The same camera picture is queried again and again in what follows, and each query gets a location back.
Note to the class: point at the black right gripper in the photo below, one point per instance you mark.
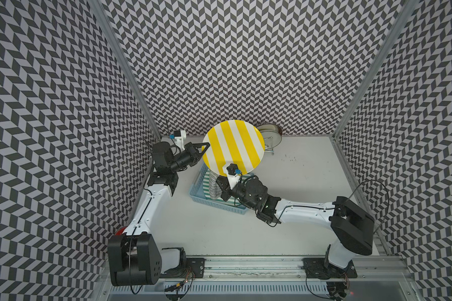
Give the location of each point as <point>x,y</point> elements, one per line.
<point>226,184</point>

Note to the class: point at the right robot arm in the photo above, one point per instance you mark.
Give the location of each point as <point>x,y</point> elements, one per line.
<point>352,225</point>

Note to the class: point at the grey microfibre cloth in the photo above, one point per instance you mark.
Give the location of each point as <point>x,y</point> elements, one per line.
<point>214,189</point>

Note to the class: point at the green white striped plate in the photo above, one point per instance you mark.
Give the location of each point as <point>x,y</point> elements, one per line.
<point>230,202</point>

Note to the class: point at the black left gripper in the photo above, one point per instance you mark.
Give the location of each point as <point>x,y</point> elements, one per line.
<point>192,152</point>

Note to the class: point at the light blue plastic basket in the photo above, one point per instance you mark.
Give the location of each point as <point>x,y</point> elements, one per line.
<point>198,196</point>

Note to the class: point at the brown rimmed floral plate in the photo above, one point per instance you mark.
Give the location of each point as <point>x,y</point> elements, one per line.
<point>272,133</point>

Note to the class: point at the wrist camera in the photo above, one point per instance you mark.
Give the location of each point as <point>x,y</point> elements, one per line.
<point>234,175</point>
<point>178,138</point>

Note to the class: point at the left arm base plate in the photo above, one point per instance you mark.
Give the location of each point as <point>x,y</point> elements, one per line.
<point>195,266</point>

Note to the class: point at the chrome wire plate stand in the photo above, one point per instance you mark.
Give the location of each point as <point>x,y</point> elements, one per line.
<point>269,148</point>

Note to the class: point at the aluminium front rail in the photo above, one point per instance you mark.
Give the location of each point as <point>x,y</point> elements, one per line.
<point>292,268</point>

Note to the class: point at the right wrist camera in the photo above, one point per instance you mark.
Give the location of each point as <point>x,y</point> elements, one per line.
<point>234,175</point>

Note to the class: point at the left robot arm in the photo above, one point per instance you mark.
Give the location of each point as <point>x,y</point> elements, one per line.
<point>133,255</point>

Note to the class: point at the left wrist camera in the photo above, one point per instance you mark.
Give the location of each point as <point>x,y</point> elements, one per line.
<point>178,138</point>

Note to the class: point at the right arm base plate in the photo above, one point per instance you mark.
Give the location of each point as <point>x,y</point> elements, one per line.
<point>320,268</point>

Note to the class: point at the yellow white striped plate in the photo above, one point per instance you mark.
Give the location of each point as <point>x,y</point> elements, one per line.
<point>234,142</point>

